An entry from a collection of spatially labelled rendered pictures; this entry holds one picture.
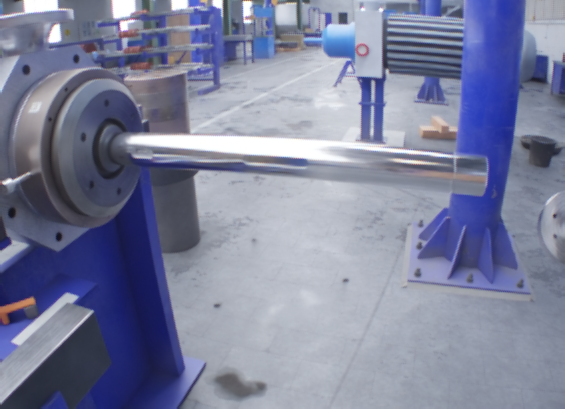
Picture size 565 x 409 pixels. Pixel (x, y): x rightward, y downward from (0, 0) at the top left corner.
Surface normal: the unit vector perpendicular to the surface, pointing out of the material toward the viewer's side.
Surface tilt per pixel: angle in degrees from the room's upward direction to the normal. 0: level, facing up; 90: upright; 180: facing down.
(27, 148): 72
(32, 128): 61
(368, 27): 90
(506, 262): 90
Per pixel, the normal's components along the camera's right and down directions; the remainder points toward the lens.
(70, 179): 0.61, 0.38
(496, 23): -0.47, 0.37
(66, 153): 0.61, 0.17
